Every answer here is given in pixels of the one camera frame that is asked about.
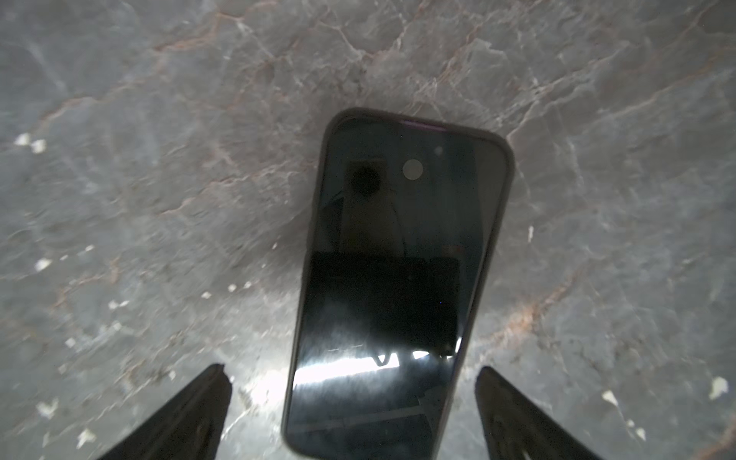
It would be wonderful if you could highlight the black phone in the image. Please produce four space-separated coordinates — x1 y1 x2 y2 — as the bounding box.
282 107 516 459

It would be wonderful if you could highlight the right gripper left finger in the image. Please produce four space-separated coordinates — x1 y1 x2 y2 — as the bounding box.
101 363 232 460

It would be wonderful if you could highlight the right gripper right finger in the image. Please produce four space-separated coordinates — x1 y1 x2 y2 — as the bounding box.
475 366 600 460

